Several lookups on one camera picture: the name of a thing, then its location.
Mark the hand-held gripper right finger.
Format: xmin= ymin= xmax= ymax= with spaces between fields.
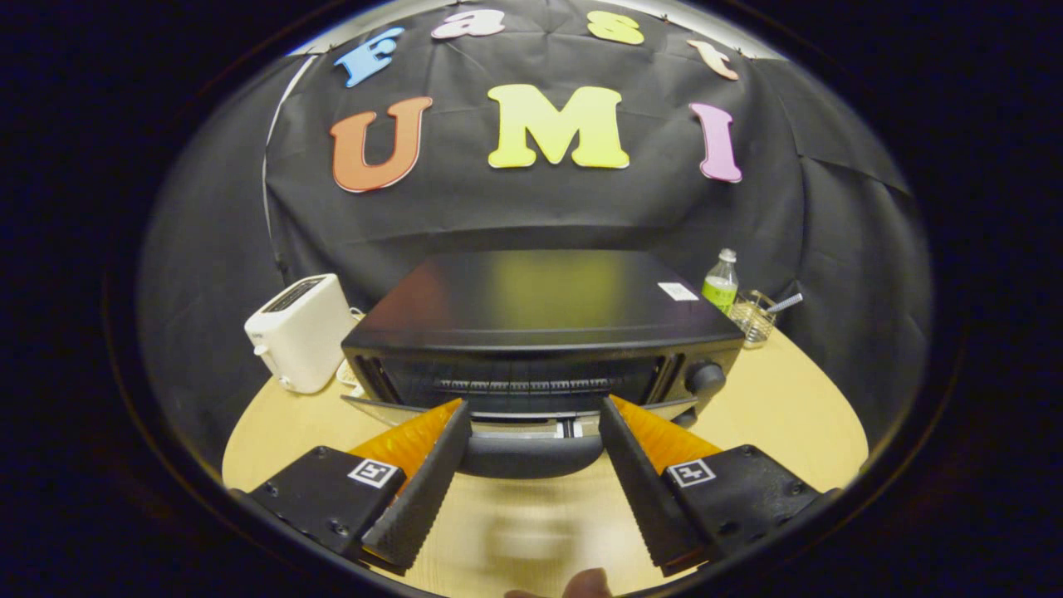
xmin=598 ymin=395 xmax=823 ymax=576

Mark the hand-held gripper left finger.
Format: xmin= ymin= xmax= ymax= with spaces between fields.
xmin=247 ymin=398 xmax=473 ymax=570

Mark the black toaster oven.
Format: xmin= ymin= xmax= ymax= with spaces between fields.
xmin=340 ymin=249 xmax=746 ymax=480

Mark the white bread toaster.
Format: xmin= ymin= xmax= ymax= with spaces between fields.
xmin=244 ymin=273 xmax=356 ymax=395

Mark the clear bottle green label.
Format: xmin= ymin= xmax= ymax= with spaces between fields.
xmin=702 ymin=248 xmax=740 ymax=315

